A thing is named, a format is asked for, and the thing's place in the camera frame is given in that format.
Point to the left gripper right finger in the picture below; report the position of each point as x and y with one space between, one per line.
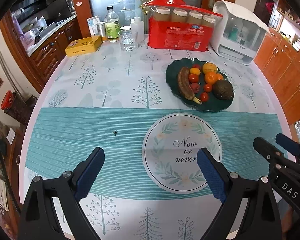
261 219

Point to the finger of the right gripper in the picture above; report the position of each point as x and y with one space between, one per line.
288 144
273 155

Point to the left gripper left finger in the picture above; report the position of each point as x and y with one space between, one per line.
38 218

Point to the dark brown avocado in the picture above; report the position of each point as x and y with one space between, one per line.
223 90

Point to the red cherry tomato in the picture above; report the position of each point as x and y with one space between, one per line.
193 78
204 97
207 87

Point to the orange tangerine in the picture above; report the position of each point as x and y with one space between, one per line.
210 77
219 76

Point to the large yellow orange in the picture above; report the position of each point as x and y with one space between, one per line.
209 67

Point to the small yellow-orange kumquat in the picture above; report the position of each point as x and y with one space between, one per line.
195 71

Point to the overripe brown banana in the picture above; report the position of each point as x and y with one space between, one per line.
184 86

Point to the right human hand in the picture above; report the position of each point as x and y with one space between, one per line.
287 220

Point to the orange wooden cabinet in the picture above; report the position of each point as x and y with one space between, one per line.
279 61

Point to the red plastic container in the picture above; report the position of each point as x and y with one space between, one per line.
7 100

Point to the teal striped table runner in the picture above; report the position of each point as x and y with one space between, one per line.
63 137

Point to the white countertop sterilizer appliance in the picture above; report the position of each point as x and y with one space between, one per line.
239 34

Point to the red paper cup package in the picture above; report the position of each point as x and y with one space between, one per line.
175 25

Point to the yellow tin box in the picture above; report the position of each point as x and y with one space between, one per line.
83 46

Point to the clear drinking glass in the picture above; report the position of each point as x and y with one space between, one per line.
128 40

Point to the white squeeze bottle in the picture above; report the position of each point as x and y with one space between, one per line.
137 25

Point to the small metal can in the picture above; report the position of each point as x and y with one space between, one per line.
101 28

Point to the small white carton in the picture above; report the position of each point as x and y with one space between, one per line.
92 24

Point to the clear bottle green label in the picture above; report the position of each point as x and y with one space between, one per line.
112 24

